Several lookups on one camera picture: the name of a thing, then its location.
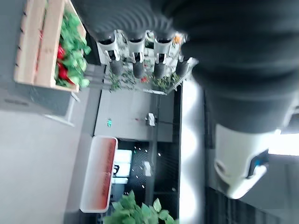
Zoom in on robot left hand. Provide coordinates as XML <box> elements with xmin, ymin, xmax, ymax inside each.
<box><xmin>70</xmin><ymin>0</ymin><xmax>299</xmax><ymax>200</ymax></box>

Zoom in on white ceiling device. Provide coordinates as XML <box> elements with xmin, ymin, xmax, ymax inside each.
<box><xmin>144</xmin><ymin>112</ymin><xmax>157</xmax><ymax>127</ymax></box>

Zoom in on green leafy vegetables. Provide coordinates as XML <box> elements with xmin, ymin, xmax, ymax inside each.
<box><xmin>54</xmin><ymin>8</ymin><xmax>92</xmax><ymax>89</ymax></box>

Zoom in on red peppers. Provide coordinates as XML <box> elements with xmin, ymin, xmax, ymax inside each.
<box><xmin>56</xmin><ymin>43</ymin><xmax>71</xmax><ymax>81</ymax></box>

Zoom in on green potted plant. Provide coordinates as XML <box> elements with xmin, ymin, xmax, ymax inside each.
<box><xmin>102</xmin><ymin>190</ymin><xmax>179</xmax><ymax>224</ymax></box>

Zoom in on grey display stand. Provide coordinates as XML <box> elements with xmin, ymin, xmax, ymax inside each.
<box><xmin>0</xmin><ymin>80</ymin><xmax>81</xmax><ymax>128</ymax></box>

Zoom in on wooden crate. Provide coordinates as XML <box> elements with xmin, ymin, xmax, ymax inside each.
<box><xmin>13</xmin><ymin>0</ymin><xmax>87</xmax><ymax>93</ymax></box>

